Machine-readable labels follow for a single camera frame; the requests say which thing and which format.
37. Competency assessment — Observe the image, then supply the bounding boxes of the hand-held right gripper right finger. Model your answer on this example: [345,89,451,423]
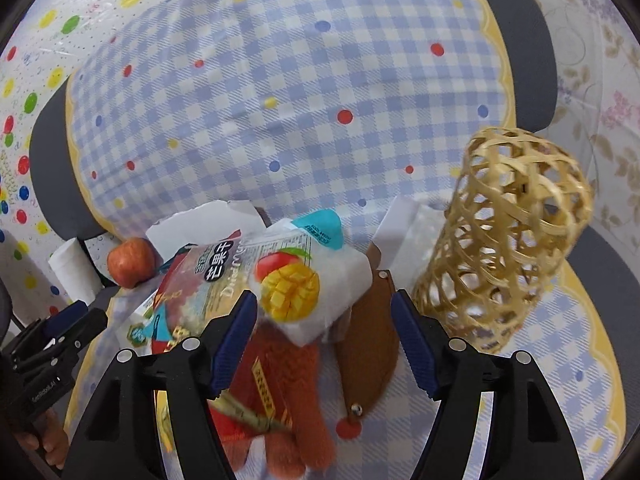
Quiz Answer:
[391,289,586,480]

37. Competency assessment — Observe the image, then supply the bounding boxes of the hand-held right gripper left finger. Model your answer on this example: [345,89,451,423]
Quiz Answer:
[62,289,259,480]

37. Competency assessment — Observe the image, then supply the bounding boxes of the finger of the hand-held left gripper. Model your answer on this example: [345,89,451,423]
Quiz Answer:
[10,300,89,356]
[15,308,109,376]

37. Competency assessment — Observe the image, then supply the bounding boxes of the brown leather piece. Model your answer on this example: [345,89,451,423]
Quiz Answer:
[332,245,401,413]

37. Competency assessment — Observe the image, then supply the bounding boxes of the dried mango snack packet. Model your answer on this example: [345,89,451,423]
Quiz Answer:
[107,208,374,361]

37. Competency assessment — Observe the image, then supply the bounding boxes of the white paper piece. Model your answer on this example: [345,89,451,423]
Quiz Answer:
[375,196,443,293]

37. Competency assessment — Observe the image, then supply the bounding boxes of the woven bamboo basket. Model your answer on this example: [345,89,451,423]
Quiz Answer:
[412,127,596,353]

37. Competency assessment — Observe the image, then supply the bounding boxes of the person's left hand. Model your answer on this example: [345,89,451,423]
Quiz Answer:
[36,394,70,470]

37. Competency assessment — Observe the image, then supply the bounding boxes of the white paper cup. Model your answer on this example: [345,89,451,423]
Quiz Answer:
[48,238,103,306]

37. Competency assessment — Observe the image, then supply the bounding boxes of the red snack packet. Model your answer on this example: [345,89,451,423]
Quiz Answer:
[207,345,293,443]

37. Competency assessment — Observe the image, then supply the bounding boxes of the red apple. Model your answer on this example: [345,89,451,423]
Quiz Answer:
[107,238,157,289]

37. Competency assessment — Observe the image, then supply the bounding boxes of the orange knitted fabric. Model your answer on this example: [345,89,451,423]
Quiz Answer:
[240,325,337,479]

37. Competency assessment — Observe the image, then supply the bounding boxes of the blue checked dotted tablecloth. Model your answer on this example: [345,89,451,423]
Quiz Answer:
[65,0,628,480]

